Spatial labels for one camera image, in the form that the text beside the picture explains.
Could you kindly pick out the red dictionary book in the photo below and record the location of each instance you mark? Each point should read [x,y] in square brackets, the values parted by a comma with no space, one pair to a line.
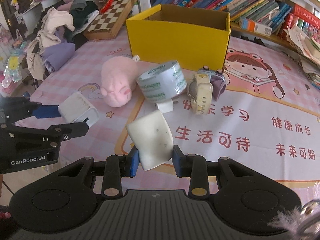
[303,19]

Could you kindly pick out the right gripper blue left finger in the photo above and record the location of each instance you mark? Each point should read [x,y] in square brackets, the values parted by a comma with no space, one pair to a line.
[132,162]

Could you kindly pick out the yellow cardboard box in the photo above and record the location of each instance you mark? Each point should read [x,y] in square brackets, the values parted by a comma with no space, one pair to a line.
[194,37]

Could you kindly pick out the pile of clothes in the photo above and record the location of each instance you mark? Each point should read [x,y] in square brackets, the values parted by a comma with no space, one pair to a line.
[55,40]

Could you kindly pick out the pink cartoon table mat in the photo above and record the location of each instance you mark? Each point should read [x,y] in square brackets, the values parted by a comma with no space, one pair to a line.
[276,137]

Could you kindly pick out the row of books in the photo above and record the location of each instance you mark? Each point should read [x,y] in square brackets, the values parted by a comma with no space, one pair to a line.
[270,13]

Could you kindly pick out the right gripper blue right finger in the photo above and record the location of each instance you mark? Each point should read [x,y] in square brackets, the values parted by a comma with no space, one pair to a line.
[178,160]

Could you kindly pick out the stack of papers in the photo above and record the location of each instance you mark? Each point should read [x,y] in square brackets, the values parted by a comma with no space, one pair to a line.
[308,50]

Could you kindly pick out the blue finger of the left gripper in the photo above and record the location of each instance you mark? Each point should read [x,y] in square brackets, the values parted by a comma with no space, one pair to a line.
[46,111]
[65,132]

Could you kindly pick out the wooden chessboard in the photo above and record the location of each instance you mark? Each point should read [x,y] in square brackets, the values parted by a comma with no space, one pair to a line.
[107,26]

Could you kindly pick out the white charger plug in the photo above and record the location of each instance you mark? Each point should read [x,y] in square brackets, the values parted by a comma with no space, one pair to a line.
[166,106]

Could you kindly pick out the orange white medicine box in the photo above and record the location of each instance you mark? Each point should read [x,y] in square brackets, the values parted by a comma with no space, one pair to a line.
[256,27]

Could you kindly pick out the clear tape roll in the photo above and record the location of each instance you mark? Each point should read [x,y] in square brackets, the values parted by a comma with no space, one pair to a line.
[163,82]

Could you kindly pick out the red plastic toy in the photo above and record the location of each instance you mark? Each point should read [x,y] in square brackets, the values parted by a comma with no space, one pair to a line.
[106,6]

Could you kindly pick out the white sponge block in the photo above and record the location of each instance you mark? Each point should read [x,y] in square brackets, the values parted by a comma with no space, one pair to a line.
[77,108]
[153,139]

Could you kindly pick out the purple kids smartwatch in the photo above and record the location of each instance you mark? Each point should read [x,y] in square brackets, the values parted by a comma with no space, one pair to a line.
[217,79]

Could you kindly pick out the pink plush pig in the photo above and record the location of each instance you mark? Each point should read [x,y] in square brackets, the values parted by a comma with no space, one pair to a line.
[118,80]

